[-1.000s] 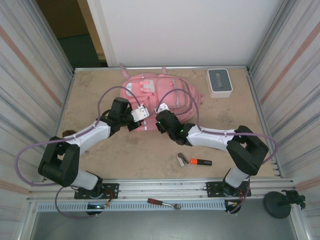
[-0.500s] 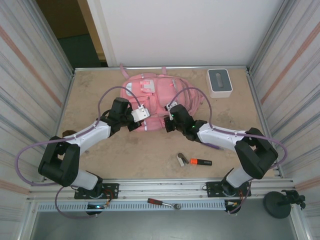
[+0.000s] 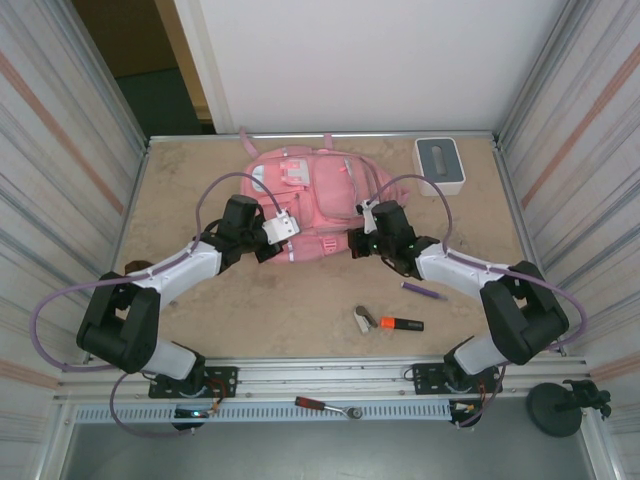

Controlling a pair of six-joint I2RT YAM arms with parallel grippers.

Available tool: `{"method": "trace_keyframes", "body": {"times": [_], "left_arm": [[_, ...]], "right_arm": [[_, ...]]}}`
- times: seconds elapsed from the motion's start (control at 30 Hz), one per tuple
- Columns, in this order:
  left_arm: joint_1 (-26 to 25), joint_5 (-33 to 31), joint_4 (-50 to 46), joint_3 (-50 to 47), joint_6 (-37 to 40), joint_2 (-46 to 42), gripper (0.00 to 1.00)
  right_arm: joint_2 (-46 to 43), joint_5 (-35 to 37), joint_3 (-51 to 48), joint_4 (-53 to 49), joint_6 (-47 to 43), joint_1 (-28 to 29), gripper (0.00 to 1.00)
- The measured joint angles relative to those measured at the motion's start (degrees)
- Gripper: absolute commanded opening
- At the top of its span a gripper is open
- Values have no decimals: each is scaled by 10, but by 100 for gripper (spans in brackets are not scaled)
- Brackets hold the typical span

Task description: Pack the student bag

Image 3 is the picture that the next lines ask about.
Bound pink student backpack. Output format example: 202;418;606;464
238;127;409;266

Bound small grey stapler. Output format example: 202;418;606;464
353;304;376;335

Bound purple pen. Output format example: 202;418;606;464
401;281;449;302

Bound orange black highlighter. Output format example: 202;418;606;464
379;316;426;334

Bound white grey tissue box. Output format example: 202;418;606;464
413;137;469;198

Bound corrugated side panel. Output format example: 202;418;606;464
492;0;640;480
0;0;151;480

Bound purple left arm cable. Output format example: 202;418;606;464
32;172;286;440

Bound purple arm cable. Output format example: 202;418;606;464
32;172;286;440
367;173;590;430

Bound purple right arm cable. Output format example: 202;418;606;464
367;173;590;430

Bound aluminium back rail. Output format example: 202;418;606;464
147;130;501;144

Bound aluminium front rail frame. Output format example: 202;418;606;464
53;355;591;405

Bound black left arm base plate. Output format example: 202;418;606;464
148;366;239;400

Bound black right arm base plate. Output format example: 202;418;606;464
412;362;503;397

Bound slotted grey cable duct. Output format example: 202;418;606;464
73;402;454;424

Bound red-handled ratchet wrench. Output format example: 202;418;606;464
294;395;365;420

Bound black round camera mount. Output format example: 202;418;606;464
526;378;614;439

